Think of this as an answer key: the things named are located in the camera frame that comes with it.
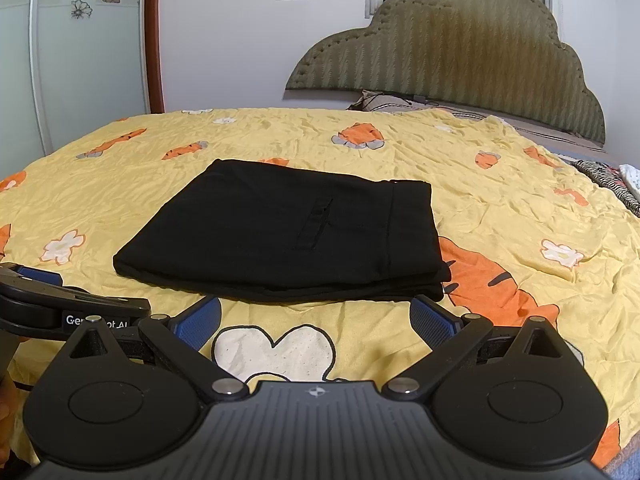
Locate patterned pillow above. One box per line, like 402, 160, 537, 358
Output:
346, 88, 501, 122

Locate yellow tiger print blanket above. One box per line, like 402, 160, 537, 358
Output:
0, 107, 640, 480

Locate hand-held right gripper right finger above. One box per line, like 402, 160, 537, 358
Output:
384, 294, 567, 400

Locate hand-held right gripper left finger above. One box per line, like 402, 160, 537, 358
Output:
64, 294, 249, 402

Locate black pants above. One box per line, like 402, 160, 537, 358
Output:
112, 158, 453, 307

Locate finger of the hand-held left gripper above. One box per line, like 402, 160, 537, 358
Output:
0, 262, 89, 306

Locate zebra striped cloth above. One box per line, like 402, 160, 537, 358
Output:
571, 158, 640, 217

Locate frosted glass wardrobe door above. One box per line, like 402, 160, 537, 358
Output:
0, 0, 151, 181

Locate brown wooden wardrobe frame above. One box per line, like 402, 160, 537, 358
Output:
144, 0, 166, 115

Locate olive upholstered headboard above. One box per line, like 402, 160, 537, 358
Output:
284, 0, 607, 147

